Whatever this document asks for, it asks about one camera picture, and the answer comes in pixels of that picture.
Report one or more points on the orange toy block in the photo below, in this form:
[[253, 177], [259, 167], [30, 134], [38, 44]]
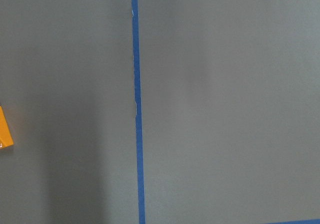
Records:
[[5, 135]]

